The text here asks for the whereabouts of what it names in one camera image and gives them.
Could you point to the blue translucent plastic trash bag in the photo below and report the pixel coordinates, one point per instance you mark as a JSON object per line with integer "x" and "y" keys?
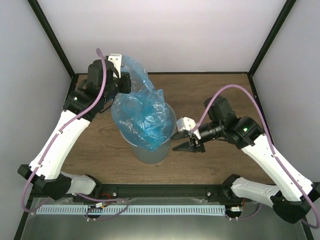
{"x": 142, "y": 115}

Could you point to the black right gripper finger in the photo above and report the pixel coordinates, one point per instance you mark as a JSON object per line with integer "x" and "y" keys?
{"x": 179, "y": 135}
{"x": 183, "y": 147}

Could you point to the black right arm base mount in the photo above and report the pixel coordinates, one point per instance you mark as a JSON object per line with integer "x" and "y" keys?
{"x": 223, "y": 192}

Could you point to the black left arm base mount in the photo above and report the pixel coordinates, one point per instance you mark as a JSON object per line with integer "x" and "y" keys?
{"x": 100, "y": 194}

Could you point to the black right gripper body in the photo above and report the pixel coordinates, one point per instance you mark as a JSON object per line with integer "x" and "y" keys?
{"x": 197, "y": 143}

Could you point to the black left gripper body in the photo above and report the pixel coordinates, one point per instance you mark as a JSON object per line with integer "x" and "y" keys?
{"x": 125, "y": 88}

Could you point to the light blue slotted cable duct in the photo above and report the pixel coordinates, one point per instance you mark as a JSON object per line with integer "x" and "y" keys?
{"x": 144, "y": 210}

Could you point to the translucent grey plastic trash bin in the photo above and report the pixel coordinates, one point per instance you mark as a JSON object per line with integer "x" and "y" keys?
{"x": 155, "y": 157}

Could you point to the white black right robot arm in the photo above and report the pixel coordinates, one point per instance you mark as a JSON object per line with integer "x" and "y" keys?
{"x": 285, "y": 196}

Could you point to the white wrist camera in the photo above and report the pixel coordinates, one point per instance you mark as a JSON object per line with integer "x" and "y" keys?
{"x": 117, "y": 60}
{"x": 189, "y": 125}

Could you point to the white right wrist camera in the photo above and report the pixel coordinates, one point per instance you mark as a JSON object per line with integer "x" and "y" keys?
{"x": 189, "y": 125}

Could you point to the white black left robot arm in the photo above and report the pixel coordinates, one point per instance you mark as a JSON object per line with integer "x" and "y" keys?
{"x": 104, "y": 81}

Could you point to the black frame post left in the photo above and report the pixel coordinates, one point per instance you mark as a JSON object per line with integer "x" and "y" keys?
{"x": 41, "y": 17}

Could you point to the black frame post right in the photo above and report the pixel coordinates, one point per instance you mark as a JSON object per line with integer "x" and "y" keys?
{"x": 276, "y": 27}

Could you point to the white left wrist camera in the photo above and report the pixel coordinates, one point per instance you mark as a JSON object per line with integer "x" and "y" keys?
{"x": 117, "y": 60}

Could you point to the black frame post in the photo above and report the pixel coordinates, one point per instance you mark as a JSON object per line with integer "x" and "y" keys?
{"x": 41, "y": 17}
{"x": 276, "y": 27}

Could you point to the black aluminium front rail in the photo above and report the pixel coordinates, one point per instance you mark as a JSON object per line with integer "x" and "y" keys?
{"x": 158, "y": 190}

